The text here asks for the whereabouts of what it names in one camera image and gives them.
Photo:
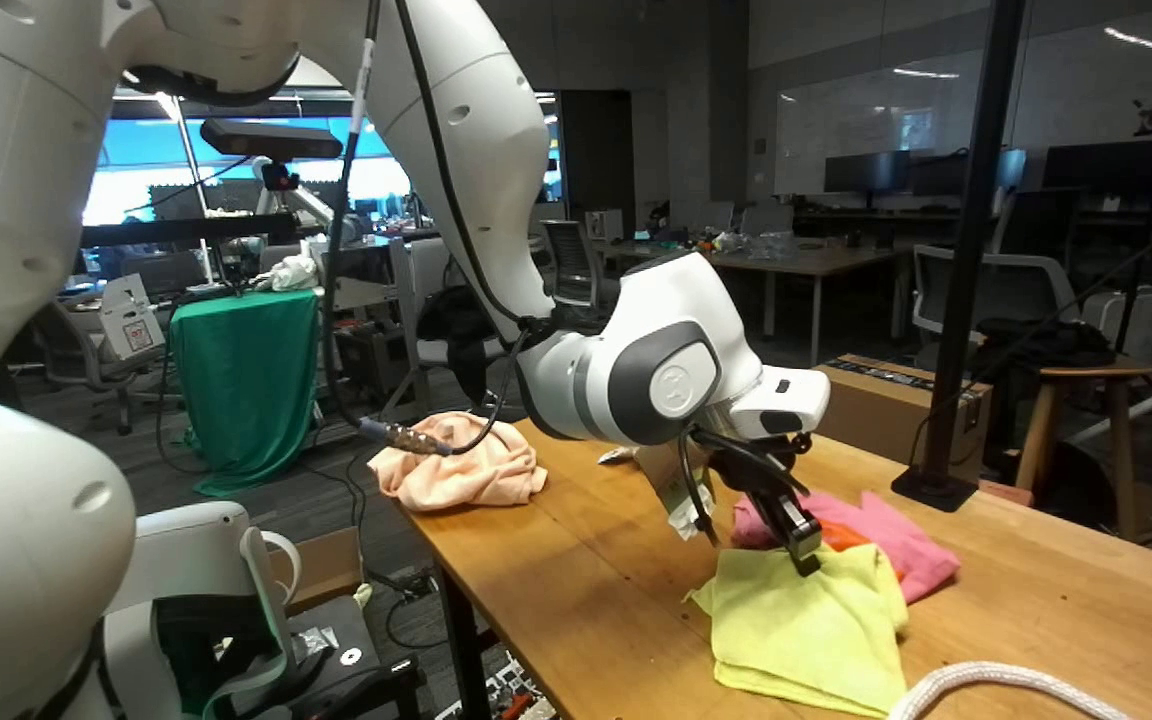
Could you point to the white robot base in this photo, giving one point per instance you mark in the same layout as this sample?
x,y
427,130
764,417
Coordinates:
x,y
109,614

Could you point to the cardboard box on floor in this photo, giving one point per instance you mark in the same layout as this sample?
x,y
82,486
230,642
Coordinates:
x,y
887,407

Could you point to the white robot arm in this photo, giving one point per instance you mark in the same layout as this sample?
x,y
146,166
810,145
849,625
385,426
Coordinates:
x,y
650,363

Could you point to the wooden stool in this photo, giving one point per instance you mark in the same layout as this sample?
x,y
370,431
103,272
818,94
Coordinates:
x,y
1079,455

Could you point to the bright pink cloth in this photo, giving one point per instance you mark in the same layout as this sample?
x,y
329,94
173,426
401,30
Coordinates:
x,y
921,567

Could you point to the yellow cloth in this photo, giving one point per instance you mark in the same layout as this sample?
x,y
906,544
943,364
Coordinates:
x,y
824,636

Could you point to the green draped cloth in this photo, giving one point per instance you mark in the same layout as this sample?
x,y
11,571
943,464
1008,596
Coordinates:
x,y
250,383

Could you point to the black vertical pole stand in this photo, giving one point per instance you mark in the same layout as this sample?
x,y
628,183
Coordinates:
x,y
934,479

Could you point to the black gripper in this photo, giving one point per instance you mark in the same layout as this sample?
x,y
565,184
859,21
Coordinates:
x,y
773,493

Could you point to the light pink garment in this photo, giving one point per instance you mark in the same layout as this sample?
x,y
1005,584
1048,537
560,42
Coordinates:
x,y
492,464

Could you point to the background wooden desk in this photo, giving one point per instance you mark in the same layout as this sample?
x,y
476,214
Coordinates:
x,y
798,263

